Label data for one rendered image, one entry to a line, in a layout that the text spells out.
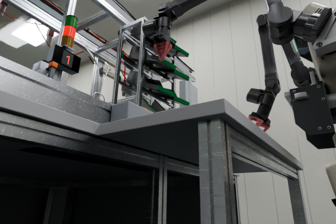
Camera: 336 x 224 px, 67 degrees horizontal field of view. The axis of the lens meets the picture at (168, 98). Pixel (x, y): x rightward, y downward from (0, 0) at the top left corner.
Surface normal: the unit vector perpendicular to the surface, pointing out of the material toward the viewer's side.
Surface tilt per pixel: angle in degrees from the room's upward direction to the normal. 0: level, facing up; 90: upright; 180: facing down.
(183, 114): 90
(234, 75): 90
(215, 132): 90
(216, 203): 90
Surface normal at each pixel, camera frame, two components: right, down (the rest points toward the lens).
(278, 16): -0.41, -0.53
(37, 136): 0.84, -0.19
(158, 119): -0.56, -0.32
